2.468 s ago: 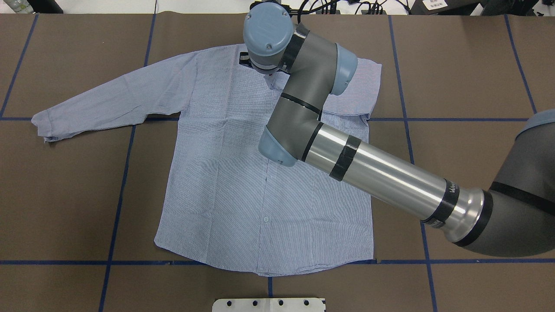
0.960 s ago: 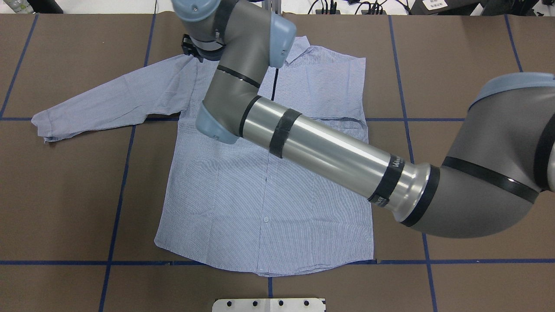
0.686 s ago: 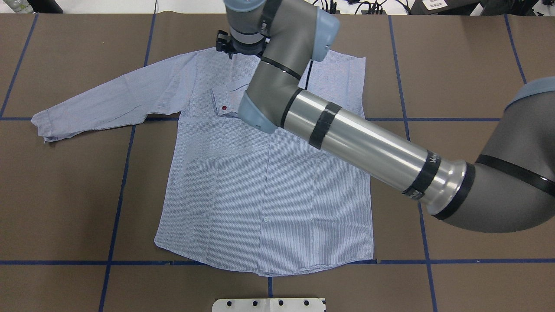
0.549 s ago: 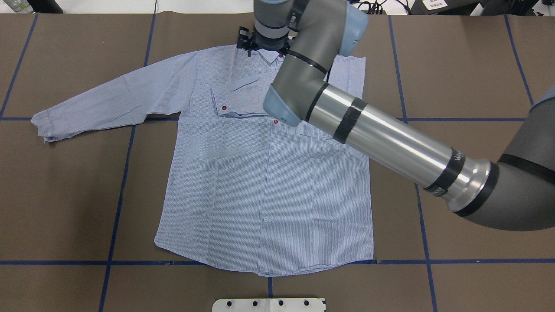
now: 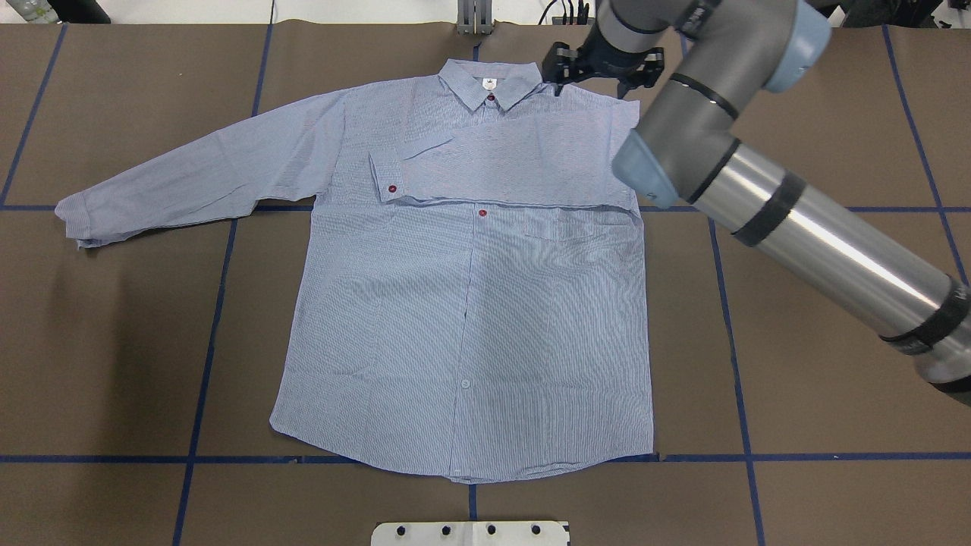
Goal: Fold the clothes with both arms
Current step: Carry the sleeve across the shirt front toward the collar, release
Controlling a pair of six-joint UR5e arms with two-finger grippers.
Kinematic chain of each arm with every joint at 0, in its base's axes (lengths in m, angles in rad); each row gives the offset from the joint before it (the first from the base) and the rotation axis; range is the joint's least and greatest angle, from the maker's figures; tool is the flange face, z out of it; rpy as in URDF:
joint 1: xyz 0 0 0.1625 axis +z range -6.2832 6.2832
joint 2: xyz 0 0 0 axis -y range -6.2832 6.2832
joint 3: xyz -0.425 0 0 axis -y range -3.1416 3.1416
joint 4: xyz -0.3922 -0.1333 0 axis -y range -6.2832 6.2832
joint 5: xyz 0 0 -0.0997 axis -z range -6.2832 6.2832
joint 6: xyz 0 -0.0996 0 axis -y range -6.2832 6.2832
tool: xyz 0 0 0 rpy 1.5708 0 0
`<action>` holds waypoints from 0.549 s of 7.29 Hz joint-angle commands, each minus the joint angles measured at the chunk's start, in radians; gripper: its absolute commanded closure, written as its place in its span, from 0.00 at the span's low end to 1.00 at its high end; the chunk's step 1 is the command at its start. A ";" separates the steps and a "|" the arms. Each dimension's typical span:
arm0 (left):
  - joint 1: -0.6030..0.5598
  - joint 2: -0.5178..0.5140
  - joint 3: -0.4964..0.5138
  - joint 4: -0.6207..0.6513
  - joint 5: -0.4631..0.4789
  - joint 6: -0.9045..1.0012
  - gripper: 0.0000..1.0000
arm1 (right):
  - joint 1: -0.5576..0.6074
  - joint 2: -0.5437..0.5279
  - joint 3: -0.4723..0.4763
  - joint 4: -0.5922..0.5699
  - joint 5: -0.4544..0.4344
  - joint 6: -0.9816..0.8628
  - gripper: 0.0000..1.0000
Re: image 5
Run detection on light blue striped shirt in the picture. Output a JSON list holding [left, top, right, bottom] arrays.
[[55, 59, 653, 484]]

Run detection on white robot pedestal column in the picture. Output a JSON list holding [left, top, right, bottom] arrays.
[[370, 519, 571, 545]]

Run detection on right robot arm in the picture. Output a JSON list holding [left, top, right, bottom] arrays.
[[585, 1, 970, 404]]

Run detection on aluminium frame post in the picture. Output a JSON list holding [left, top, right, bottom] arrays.
[[457, 0, 495, 36]]

